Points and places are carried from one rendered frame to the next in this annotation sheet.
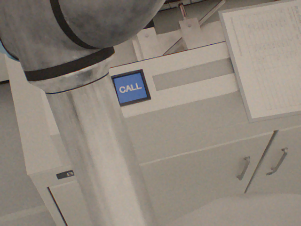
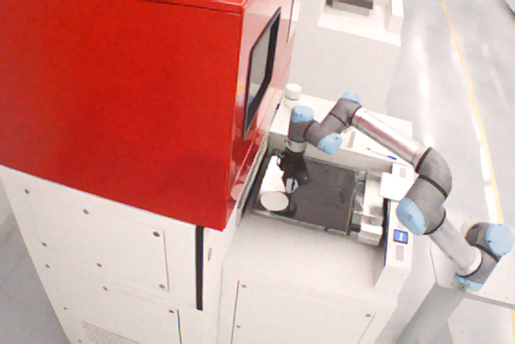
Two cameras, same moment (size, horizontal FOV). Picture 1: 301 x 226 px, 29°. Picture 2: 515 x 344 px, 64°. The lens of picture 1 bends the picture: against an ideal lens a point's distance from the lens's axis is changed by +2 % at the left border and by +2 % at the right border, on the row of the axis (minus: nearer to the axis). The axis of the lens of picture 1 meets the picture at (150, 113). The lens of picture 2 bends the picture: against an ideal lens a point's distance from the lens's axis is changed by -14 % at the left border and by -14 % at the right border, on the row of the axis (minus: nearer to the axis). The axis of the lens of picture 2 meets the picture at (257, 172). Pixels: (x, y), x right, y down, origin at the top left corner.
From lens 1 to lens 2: 135 cm
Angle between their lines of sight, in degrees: 43
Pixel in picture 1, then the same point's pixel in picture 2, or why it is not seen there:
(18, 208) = not seen: outside the picture
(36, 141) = (382, 298)
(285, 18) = (390, 180)
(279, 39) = (397, 186)
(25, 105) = (361, 295)
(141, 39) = (366, 229)
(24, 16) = (433, 206)
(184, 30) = (369, 214)
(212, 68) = not seen: hidden behind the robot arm
